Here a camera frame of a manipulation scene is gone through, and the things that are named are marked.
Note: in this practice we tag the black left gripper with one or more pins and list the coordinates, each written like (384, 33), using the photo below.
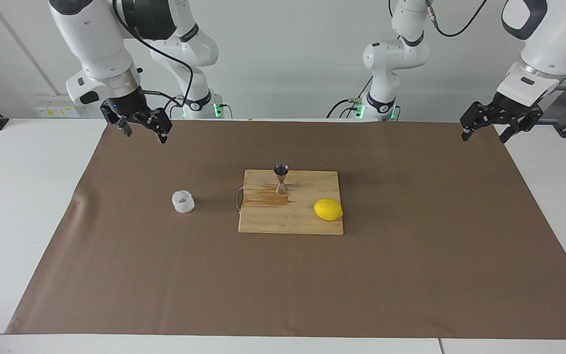
(509, 105)

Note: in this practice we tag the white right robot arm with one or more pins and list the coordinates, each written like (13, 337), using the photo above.
(96, 34)

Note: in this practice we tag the brown paper table mat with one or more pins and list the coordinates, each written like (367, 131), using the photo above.
(165, 275)

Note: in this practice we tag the white wall socket box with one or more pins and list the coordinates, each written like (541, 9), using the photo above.
(57, 105)

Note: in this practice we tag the steel double jigger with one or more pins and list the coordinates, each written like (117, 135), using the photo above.
(281, 170)

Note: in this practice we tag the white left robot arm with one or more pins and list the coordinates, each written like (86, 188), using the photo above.
(543, 39)

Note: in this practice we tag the yellow lemon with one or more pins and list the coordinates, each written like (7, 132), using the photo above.
(328, 210)

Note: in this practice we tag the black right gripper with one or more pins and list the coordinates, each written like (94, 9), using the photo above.
(128, 103)

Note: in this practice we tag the wooden cutting board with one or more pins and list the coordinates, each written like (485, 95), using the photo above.
(302, 221)

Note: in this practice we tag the clear glass cup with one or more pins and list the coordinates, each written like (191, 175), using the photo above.
(183, 201)

